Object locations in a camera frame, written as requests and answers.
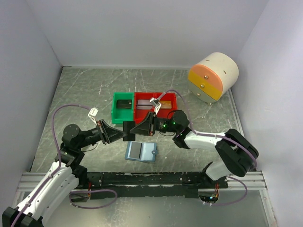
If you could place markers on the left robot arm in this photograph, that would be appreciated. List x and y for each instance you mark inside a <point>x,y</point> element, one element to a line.
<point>64,175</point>

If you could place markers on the white striped card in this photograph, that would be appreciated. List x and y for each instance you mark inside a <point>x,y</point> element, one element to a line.
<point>143,104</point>

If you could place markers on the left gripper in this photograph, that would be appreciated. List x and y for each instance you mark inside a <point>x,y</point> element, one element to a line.
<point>108,133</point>

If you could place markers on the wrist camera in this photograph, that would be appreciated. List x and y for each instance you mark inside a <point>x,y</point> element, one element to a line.
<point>92,114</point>
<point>156,105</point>

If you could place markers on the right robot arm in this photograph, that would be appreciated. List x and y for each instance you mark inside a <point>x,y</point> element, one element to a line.
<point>237,155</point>

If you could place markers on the black card from holder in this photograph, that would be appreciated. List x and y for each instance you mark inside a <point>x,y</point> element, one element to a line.
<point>127,126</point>

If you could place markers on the blue card holder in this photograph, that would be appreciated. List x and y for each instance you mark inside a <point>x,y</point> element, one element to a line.
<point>148,152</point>

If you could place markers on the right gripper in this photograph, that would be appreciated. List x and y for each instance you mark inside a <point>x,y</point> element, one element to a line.
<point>147,127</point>

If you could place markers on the grey card in holder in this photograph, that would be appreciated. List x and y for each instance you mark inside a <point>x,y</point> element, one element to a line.
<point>135,150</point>

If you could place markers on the green plastic bin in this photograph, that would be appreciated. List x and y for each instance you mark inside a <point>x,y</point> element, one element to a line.
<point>118,116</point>

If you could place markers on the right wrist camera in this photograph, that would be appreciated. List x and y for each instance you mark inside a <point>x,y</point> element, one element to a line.
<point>156,105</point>

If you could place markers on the gold card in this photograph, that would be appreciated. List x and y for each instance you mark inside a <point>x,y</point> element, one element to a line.
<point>166,104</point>

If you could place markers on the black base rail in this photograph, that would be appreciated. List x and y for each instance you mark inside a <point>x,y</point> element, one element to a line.
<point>152,184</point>

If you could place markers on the red plastic bin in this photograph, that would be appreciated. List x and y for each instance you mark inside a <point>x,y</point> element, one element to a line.
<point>163,113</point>
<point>139,115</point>

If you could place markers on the round drawer cabinet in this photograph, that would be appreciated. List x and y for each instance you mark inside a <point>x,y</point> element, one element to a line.
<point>212,77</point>

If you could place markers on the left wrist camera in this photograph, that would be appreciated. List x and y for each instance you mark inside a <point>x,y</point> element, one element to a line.
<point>92,114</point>

